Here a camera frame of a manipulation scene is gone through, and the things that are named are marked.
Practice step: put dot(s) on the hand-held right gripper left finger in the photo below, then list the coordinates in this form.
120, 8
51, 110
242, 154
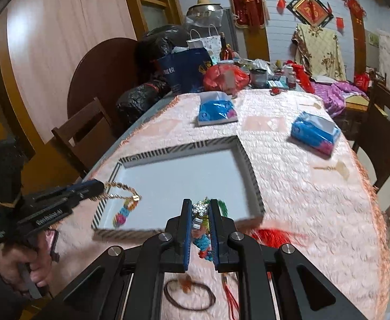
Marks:
188, 236

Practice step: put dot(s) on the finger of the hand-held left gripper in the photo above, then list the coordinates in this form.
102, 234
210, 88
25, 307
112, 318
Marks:
88, 197
81, 186

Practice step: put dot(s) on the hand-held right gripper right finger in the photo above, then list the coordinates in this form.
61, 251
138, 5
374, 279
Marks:
215, 236

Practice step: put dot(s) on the striped cardboard box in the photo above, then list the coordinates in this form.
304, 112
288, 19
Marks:
181, 173

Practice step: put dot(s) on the person's left hand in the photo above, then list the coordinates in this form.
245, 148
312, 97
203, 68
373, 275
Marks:
18, 266

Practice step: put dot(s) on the smartphone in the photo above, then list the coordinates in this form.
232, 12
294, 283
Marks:
52, 243

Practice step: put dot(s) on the brown wooden chair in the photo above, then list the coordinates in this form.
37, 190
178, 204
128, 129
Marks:
81, 133

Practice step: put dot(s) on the red tassel ornament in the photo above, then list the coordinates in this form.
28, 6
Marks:
275, 235

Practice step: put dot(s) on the small black plastic bag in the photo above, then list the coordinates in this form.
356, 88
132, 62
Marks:
138, 96

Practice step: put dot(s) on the round wooden tabletop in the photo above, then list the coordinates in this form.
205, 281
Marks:
98, 73

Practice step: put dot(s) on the blue tissue pack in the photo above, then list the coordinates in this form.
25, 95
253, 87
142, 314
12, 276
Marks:
216, 110
315, 133

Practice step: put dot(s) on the blue paper bag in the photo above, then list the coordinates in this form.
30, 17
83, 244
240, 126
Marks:
185, 70

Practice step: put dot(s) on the small red knot ornament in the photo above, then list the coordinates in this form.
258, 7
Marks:
276, 90

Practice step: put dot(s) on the red plastic bag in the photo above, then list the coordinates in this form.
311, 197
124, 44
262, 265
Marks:
225, 78

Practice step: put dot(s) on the large black plastic bag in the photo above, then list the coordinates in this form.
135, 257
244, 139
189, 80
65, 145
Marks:
161, 43

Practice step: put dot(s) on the metal pot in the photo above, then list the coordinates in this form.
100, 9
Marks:
258, 77

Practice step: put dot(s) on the purple blanket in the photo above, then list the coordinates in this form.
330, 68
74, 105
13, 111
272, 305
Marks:
335, 93

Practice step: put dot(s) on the dark glass bottle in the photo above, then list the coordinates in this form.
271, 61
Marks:
225, 50

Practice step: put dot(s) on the white paper bag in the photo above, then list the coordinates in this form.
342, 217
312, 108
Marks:
205, 43

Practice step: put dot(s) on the dark wooden chair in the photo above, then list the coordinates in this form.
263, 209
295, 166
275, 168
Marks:
378, 130

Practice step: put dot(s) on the yellow floral garment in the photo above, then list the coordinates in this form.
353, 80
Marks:
318, 50

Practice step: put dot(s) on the framed red diamond decoration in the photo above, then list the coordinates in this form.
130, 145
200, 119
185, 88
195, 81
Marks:
310, 8

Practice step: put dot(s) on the large red knot wall hanging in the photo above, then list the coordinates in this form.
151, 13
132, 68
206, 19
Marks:
246, 0

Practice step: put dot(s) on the small red knot wall hanging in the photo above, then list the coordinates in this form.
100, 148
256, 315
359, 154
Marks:
355, 8

